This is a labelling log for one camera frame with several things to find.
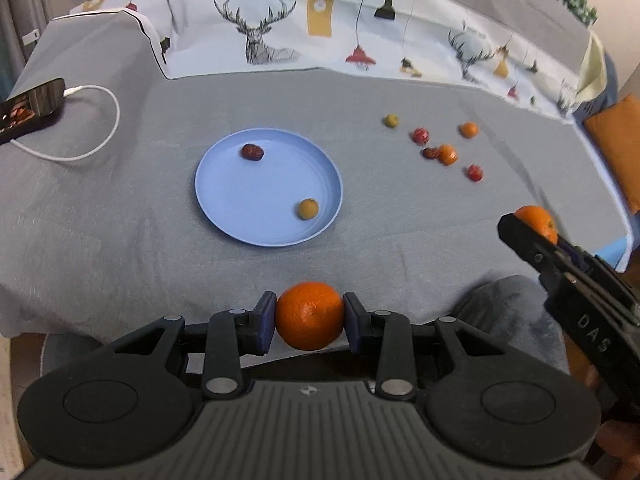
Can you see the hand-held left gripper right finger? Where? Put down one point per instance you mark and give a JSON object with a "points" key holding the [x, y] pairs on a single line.
{"points": [[353, 324]]}

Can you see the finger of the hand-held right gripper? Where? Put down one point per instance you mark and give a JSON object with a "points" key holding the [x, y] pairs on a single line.
{"points": [[522, 240], [575, 252]]}

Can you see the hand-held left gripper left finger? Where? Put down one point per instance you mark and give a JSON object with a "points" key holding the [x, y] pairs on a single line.
{"points": [[265, 324]]}

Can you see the orange mandarin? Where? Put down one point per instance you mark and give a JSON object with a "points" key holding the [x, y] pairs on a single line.
{"points": [[310, 316], [540, 221]]}

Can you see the dark red date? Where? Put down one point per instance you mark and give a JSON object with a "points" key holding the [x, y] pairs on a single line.
{"points": [[429, 153], [252, 152]]}

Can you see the blue round plate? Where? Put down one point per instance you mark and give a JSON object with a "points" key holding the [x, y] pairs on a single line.
{"points": [[260, 195]]}

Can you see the yellow-green round fruit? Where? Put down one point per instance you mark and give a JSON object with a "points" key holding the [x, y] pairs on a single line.
{"points": [[391, 121], [308, 209]]}

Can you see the small red fruit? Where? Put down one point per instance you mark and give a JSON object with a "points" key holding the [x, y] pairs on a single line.
{"points": [[475, 173], [420, 135]]}

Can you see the orange pillow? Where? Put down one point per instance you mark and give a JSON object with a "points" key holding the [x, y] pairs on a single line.
{"points": [[620, 150]]}

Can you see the small orange fruit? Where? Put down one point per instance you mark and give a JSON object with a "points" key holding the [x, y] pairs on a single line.
{"points": [[448, 155], [469, 130]]}

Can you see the pale yellow cloth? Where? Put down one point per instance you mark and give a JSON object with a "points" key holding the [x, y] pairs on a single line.
{"points": [[595, 70]]}

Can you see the white printed blanket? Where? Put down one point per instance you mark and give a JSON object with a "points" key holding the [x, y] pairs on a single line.
{"points": [[320, 40]]}

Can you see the black smartphone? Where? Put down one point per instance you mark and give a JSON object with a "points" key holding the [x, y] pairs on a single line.
{"points": [[32, 107]]}

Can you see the grey curtain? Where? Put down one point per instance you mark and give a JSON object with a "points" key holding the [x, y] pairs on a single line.
{"points": [[20, 5]]}

